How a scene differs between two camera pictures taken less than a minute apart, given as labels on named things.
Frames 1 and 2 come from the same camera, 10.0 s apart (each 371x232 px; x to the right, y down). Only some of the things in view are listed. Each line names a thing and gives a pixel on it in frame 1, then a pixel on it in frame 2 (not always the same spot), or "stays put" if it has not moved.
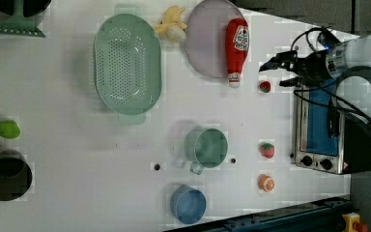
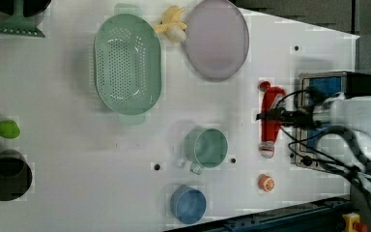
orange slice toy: [266, 183] stays put
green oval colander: [128, 64] stays put
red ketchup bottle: [237, 43] → [270, 129]
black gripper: [313, 67] → [302, 117]
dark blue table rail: [325, 216] stays put
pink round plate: [206, 36] stays put
